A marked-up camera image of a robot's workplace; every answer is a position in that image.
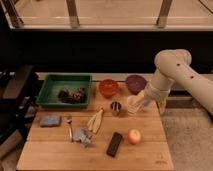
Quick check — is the metal spoon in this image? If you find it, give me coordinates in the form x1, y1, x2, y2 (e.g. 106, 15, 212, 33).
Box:
67, 115, 73, 142

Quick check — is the crumpled grey cloth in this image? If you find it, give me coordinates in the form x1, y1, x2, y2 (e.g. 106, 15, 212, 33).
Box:
73, 128, 92, 147

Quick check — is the purple bowl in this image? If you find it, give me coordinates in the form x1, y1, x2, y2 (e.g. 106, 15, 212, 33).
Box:
125, 75, 147, 94

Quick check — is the clear plastic cup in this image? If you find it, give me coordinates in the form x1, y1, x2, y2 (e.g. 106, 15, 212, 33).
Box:
126, 96, 142, 115

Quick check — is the small metal cup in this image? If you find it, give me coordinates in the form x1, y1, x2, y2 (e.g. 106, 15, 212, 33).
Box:
110, 101, 122, 116

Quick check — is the wooden cutting board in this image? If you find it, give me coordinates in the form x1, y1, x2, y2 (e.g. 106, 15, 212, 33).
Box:
17, 83, 174, 171

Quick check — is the green plastic tray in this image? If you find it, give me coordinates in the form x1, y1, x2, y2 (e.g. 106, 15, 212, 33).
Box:
37, 74, 92, 109

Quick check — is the red yellow apple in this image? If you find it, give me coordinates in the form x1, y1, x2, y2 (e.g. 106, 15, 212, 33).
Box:
127, 129, 142, 145

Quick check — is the red bowl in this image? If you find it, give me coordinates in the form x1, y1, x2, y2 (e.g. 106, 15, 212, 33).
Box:
98, 79, 119, 98

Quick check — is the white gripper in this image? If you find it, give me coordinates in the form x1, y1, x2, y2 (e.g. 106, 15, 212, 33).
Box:
137, 82, 171, 106

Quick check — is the black eraser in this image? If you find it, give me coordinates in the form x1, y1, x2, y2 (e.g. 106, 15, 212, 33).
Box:
106, 132, 123, 157

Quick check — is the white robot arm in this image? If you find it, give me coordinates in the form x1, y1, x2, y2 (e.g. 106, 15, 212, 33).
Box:
134, 49, 213, 115

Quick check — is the blue sponge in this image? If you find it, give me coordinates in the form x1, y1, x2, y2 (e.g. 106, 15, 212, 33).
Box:
40, 115, 61, 127

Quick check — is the black equipment on left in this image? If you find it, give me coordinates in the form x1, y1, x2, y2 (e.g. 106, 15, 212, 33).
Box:
0, 65, 39, 145

